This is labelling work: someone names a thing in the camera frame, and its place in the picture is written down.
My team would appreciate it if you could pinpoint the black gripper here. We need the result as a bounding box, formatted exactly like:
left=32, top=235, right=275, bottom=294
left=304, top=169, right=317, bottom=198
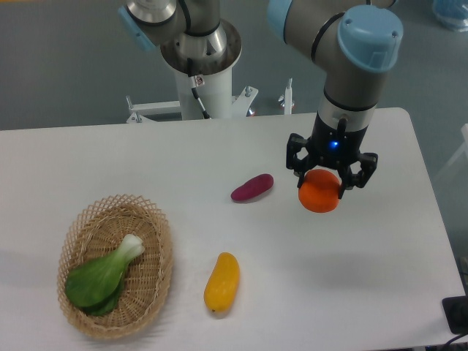
left=286, top=114, right=378, bottom=199

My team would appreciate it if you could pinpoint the orange fruit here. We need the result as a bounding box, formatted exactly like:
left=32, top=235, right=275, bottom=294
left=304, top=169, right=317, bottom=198
left=298, top=169, right=340, bottom=214

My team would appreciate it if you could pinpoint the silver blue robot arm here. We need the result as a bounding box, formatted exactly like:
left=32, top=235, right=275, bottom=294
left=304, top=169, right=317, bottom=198
left=118, top=1, right=404, bottom=192

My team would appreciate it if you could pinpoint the purple sweet potato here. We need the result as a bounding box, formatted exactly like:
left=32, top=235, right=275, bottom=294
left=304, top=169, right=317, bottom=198
left=230, top=173, right=274, bottom=202

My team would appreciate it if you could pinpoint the yellow mango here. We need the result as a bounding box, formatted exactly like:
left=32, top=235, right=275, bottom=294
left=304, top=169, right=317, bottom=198
left=203, top=252, right=241, bottom=314

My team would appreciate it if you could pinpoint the blue object top right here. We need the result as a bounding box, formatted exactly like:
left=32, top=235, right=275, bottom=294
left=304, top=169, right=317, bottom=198
left=432, top=0, right=467, bottom=32

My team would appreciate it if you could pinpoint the black device at edge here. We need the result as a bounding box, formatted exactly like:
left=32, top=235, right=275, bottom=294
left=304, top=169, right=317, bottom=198
left=442, top=295, right=468, bottom=334

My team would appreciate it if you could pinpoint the woven bamboo basket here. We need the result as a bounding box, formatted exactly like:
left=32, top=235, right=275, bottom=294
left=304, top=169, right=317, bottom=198
left=57, top=195, right=173, bottom=339

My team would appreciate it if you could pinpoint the green bok choy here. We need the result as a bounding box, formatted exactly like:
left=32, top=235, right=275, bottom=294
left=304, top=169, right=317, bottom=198
left=64, top=234, right=145, bottom=316

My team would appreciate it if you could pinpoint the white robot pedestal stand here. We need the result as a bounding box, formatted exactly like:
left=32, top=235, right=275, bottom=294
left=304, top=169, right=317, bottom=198
left=126, top=20, right=259, bottom=123

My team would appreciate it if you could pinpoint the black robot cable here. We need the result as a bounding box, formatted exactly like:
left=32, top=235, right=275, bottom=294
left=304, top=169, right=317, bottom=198
left=186, top=57, right=213, bottom=120

